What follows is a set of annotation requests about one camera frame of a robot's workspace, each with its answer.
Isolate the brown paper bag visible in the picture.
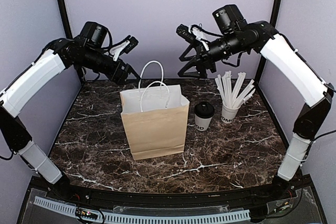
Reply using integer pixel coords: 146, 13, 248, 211
119, 60, 190, 161

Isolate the white slotted cable duct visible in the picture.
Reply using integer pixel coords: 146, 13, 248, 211
33, 196, 250, 223

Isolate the black frame post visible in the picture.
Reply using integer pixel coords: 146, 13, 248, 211
254, 0, 281, 85
57, 0, 73, 39

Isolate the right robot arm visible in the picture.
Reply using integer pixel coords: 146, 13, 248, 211
176, 4, 335, 200

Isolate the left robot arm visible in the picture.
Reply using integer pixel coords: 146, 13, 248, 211
1, 22, 140, 201

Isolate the black front rail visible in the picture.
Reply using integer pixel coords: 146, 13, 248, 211
49, 179, 302, 210

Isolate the black plastic cup lid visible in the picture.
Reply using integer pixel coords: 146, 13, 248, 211
194, 101, 215, 119

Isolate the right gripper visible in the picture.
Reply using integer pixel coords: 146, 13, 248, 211
177, 29, 248, 78

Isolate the white cup holding straws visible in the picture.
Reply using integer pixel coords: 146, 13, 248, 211
221, 103, 240, 124

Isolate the wrapped straw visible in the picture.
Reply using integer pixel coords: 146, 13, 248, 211
222, 71, 232, 108
236, 80, 255, 108
215, 75, 226, 105
232, 72, 246, 108

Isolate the left black frame post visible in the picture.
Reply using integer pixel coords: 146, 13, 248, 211
57, 0, 73, 39

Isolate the small circuit board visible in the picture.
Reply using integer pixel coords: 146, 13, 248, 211
75, 208, 98, 221

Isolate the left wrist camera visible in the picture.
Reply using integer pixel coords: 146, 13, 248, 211
109, 35, 139, 61

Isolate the white paper coffee cup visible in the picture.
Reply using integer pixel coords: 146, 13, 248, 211
195, 112, 214, 131

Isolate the right black frame post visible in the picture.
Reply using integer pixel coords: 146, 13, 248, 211
254, 0, 281, 85

